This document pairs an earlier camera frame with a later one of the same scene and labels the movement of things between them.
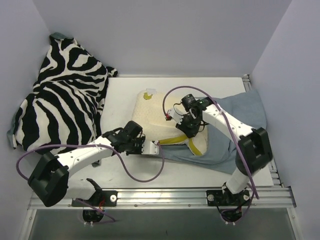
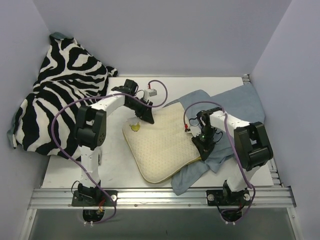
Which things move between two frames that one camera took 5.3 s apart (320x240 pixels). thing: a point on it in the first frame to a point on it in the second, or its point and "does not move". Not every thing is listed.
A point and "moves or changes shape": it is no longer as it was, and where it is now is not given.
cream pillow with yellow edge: x=149 y=111 moves or changes shape
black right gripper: x=184 y=127 to x=203 y=147
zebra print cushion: x=63 y=107 does not move
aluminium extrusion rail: x=277 y=197 does not move
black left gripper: x=139 y=146 to x=146 y=115
